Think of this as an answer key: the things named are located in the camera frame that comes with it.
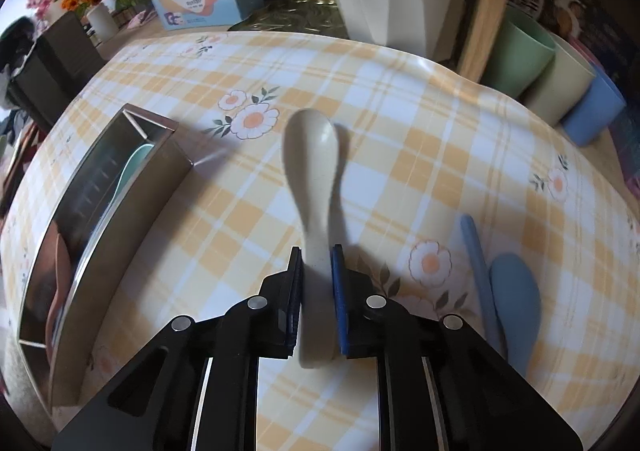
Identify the steel utensil tray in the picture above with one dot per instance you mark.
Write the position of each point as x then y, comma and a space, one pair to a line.
88, 246

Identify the light blue spoon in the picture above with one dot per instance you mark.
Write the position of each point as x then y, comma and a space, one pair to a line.
518, 304

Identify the blue cup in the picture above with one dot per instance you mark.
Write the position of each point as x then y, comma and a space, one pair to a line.
602, 102

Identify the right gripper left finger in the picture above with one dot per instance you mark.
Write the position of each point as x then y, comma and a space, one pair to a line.
279, 324

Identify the cream white spoon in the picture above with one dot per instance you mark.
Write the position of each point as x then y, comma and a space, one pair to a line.
310, 160

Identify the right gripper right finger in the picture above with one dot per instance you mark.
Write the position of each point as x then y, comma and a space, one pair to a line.
351, 289

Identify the green cup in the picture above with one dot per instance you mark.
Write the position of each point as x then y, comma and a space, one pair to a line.
521, 52

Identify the dark blue milk box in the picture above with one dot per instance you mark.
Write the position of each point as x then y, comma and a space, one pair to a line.
588, 25

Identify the black chair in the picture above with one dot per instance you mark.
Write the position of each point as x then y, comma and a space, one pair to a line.
47, 71

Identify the mint green spoon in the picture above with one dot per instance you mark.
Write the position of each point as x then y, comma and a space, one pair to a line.
131, 166

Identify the gold patterned tray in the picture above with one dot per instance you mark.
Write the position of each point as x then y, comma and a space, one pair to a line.
315, 17

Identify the plaid floral tablecloth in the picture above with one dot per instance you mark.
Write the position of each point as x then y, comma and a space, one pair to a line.
422, 146

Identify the light blue chopstick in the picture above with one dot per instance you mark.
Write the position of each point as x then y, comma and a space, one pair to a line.
491, 325

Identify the beige cup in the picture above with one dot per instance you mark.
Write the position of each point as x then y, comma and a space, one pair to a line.
561, 85

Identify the wooden shelf unit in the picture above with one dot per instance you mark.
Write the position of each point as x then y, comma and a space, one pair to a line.
478, 32

